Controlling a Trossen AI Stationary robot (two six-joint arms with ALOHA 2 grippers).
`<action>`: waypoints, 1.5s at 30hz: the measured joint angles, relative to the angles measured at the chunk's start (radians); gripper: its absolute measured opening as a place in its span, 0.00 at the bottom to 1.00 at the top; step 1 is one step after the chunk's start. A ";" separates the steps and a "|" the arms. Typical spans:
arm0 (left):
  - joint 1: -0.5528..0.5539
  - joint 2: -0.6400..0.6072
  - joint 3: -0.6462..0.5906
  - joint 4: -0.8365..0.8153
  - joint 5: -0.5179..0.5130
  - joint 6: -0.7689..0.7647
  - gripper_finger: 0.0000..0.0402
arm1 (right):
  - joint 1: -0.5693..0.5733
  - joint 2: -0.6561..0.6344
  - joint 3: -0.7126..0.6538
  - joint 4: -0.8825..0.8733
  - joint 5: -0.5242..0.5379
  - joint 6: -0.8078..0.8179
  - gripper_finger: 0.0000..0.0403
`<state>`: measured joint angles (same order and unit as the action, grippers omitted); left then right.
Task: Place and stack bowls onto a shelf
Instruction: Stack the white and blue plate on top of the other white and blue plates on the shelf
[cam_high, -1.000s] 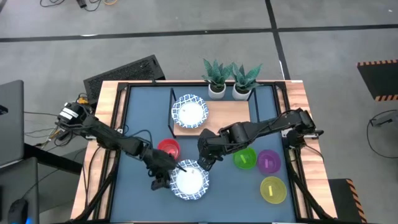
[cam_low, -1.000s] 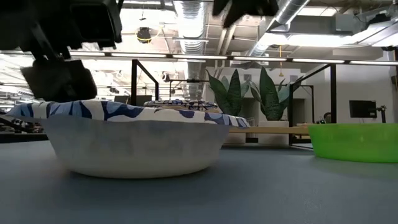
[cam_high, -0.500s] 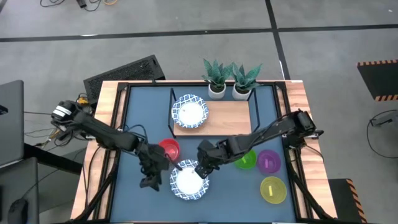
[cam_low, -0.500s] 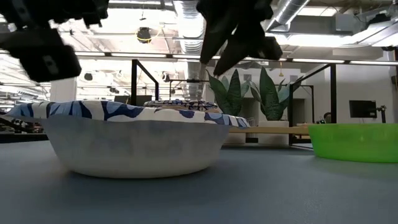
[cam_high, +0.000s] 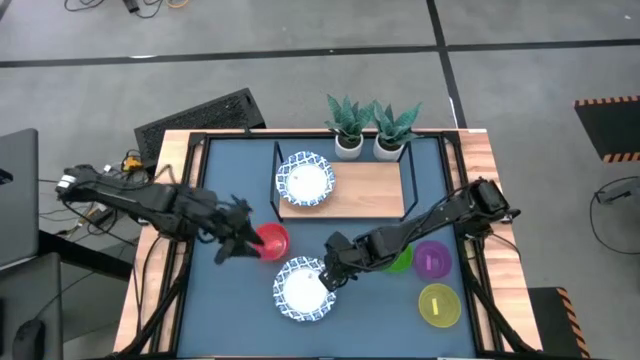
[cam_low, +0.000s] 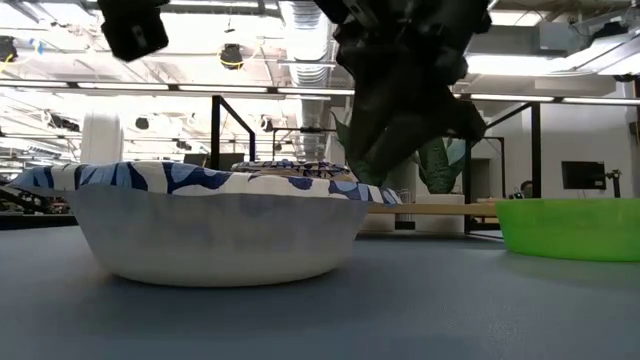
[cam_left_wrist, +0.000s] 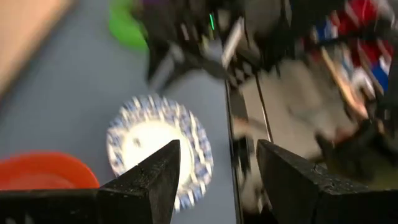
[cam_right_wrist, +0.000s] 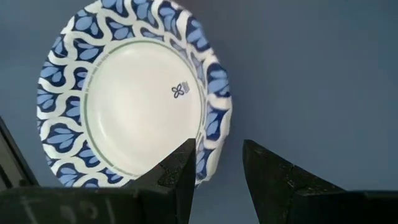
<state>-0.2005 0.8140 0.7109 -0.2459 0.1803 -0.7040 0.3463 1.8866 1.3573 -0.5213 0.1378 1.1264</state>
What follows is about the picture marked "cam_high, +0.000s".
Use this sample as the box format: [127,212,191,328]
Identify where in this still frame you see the purple translucent plastic bowl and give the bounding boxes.
[413,240,454,280]

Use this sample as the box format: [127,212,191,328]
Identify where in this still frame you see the black floor beam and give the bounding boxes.
[38,229,134,281]

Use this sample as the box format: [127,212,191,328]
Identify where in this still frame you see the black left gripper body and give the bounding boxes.
[169,187,254,265]

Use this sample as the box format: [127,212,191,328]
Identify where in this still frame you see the grey floor device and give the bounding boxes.
[594,179,640,205]

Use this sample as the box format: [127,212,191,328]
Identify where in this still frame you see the red translucent plastic bowl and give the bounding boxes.
[253,222,292,263]

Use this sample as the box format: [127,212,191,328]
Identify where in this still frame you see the grey laptop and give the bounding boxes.
[0,128,41,269]

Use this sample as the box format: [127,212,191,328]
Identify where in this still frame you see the black computer mouse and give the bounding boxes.
[12,319,48,360]

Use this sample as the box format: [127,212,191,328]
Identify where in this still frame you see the yellow translucent plastic bowl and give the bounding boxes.
[418,283,463,329]

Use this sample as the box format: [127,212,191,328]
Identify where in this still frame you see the potted snake plant white pot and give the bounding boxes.
[323,93,376,162]
[372,99,423,163]

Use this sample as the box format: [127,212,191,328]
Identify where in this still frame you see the black aluminium table frame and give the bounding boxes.
[107,130,540,360]

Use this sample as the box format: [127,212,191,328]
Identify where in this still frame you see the large black hazard-striped floor mat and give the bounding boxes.
[573,95,640,164]

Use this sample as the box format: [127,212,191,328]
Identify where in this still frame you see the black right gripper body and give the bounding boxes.
[323,230,372,282]

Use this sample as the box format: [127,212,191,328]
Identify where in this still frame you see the dark grey side desk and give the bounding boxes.
[0,252,64,360]

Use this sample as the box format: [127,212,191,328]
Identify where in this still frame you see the blue patterned white plate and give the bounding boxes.
[272,256,338,323]
[275,151,337,208]

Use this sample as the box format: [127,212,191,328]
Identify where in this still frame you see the wooden shelf with black frame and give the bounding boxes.
[269,140,420,223]

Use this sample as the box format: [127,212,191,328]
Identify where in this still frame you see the green translucent plastic bowl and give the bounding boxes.
[381,243,415,274]

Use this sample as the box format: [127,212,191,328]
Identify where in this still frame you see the narrow black hazard-striped floor mat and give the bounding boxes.
[528,287,592,360]

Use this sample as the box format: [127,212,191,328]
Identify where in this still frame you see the blue table mat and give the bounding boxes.
[177,137,477,359]

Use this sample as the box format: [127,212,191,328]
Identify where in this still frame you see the black looped floor cable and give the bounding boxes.
[589,175,640,256]

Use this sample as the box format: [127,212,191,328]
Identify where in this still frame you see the black perforated computer case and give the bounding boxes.
[133,87,267,169]

